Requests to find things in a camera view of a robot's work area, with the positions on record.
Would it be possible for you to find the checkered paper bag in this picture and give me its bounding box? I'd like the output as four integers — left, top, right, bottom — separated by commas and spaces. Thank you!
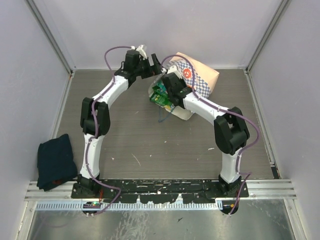
148, 52, 220, 121

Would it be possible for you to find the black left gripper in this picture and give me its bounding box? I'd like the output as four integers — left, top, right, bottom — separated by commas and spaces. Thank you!
133, 53, 163, 79

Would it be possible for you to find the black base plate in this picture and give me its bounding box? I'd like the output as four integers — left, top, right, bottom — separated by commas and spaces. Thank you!
71, 179, 240, 204

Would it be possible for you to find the green snack packet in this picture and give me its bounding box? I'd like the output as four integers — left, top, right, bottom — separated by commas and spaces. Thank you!
149, 84, 175, 112

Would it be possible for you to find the dark blue folded cloth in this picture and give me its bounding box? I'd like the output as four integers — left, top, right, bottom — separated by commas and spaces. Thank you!
37, 134, 78, 192

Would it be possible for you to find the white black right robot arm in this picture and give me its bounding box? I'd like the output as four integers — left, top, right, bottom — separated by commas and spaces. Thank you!
160, 73, 250, 197

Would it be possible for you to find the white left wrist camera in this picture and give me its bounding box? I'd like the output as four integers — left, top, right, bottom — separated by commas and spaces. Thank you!
135, 44, 148, 59

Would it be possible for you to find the perforated cable duct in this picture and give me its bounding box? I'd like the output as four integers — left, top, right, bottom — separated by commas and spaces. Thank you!
35, 201, 223, 211

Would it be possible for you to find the aluminium rail frame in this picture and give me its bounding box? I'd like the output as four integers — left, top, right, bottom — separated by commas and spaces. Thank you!
23, 181, 298, 201

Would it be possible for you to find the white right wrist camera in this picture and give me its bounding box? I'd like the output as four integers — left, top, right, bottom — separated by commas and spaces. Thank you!
166, 65, 183, 79

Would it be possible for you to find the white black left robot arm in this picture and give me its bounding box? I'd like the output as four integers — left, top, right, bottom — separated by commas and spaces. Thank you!
75, 44, 162, 198

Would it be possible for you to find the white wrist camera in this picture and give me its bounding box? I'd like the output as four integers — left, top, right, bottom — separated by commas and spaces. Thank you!
135, 44, 148, 59
166, 65, 183, 79

